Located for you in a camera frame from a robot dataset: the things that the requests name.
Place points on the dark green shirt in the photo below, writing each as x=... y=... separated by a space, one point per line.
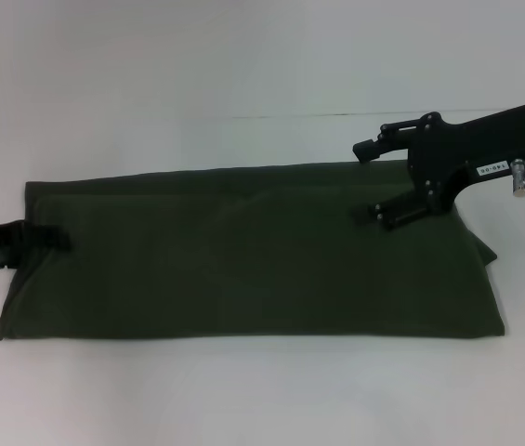
x=243 y=251

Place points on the right gripper silver connector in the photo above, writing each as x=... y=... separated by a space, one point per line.
x=518 y=177

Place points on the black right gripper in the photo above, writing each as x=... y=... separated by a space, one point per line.
x=471 y=148

